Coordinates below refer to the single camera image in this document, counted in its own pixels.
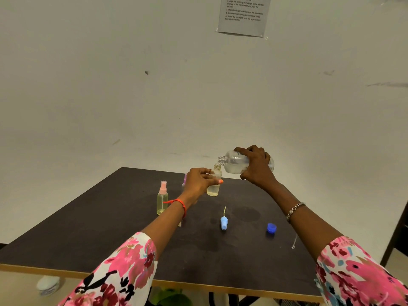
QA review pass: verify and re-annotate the person's left hand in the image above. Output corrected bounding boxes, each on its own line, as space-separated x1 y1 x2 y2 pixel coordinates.
182 168 224 206

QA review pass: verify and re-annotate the person's right hand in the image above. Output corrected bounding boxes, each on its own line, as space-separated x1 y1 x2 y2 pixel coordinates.
234 145 277 189

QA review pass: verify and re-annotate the small clear bottle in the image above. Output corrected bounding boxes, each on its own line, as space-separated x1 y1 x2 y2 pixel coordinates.
207 164 222 197

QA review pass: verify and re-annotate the large clear plastic bottle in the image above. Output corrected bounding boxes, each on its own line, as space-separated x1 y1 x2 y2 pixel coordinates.
218 150 275 174

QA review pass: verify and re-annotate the person's right forearm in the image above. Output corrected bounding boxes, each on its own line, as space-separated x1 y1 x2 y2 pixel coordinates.
267 181 343 262

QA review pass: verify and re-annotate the person's left forearm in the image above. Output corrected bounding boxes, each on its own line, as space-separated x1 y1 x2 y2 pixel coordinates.
141 197 192 261

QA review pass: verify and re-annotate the orange wrist band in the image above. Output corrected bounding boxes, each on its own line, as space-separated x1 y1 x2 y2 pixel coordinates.
163 199 187 220

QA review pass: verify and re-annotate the pink cap spray bottle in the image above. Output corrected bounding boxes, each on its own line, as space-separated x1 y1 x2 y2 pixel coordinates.
156 180 169 216

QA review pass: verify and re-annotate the green object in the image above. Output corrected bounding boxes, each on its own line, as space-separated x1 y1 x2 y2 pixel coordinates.
150 288 193 306

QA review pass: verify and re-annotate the floral left sleeve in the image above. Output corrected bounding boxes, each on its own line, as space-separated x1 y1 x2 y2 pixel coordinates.
57 232 158 306

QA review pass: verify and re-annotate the floral sleeve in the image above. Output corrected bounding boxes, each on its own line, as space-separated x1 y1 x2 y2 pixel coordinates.
57 232 158 306
314 236 408 306

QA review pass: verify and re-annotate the floral right sleeve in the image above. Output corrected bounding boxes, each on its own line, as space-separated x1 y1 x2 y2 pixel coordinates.
314 236 408 306

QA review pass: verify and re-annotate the white paper notice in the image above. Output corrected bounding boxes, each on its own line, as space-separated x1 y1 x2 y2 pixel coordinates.
218 0 272 38

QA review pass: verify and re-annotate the dark wooden furniture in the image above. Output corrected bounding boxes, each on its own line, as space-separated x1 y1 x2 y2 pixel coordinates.
380 201 408 268

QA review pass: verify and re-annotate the white round jar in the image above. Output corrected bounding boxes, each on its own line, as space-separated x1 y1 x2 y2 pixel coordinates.
36 275 61 297

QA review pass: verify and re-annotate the silver bracelet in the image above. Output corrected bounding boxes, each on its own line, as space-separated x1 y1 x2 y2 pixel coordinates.
286 202 306 223

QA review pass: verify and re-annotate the black table frame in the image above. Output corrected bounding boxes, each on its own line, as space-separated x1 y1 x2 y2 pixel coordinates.
209 291 319 306

